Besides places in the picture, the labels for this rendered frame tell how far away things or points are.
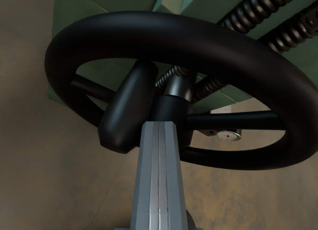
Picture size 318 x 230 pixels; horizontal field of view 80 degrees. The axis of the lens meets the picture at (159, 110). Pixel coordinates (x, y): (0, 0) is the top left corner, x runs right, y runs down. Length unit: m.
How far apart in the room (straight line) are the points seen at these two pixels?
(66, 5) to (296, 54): 0.37
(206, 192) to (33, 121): 1.07
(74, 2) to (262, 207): 1.78
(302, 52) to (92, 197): 0.97
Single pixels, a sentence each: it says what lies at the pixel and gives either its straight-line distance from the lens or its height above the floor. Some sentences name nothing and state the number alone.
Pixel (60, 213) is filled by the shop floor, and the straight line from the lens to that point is 1.03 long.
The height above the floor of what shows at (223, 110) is 0.62.
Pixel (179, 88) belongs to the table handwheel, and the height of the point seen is 0.83.
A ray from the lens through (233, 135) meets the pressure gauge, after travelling 0.53.
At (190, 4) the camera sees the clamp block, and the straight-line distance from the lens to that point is 0.20.
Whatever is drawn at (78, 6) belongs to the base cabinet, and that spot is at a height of 0.68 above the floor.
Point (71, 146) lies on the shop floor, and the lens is 1.01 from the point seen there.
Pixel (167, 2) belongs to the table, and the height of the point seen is 0.87.
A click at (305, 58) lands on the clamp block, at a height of 0.93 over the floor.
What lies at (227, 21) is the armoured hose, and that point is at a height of 0.91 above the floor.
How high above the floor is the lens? 1.00
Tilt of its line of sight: 57 degrees down
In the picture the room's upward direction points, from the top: 67 degrees clockwise
